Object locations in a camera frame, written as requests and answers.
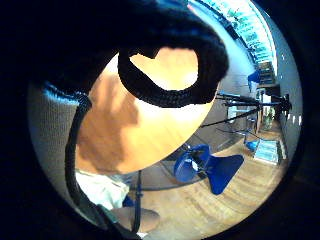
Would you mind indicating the blue chair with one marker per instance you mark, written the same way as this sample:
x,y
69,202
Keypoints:
x,y
252,145
255,77
221,170

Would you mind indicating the black tripod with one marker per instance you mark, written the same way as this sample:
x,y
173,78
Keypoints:
x,y
243,100

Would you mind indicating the green potted plant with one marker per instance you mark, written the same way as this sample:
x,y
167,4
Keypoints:
x,y
269,118

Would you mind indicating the black table leg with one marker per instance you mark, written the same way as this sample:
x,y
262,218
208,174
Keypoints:
x,y
137,200

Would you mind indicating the the person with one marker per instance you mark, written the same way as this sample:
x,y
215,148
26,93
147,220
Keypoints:
x,y
50,133

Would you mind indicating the glass window wall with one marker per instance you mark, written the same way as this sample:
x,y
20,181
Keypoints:
x,y
248,26

